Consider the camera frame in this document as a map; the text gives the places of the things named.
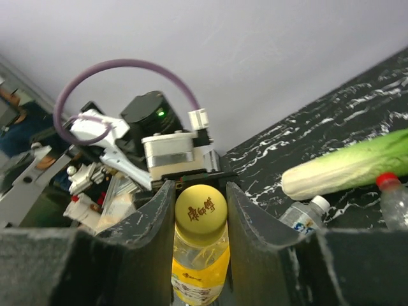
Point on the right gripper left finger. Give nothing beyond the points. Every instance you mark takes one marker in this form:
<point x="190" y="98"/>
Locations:
<point x="127" y="264"/>

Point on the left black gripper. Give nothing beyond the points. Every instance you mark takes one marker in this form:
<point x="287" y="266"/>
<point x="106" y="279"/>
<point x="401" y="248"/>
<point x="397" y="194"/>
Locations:
<point x="212" y="175"/>

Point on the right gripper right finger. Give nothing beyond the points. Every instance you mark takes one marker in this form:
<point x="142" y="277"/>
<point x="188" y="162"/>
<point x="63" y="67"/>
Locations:
<point x="273" y="264"/>

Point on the yellow juice bottle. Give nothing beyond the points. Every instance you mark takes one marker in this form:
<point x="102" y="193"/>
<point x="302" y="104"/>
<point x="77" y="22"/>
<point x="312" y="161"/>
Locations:
<point x="201" y="252"/>

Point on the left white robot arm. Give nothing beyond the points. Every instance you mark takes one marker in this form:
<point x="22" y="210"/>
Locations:
<point x="115" y="144"/>

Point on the clear water bottle white cap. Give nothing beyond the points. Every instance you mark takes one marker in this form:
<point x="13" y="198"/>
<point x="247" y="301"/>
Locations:
<point x="306" y="218"/>

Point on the clear cola bottle red label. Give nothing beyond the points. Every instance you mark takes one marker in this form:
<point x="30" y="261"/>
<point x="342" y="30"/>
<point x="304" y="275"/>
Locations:
<point x="393" y="201"/>

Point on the toy napa cabbage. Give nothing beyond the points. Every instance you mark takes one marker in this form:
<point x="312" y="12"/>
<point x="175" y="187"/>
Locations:
<point x="354" y="166"/>

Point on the person in blue shirt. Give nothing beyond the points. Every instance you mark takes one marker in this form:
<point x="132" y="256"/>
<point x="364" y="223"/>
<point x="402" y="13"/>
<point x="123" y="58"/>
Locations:
<point x="33" y="119"/>

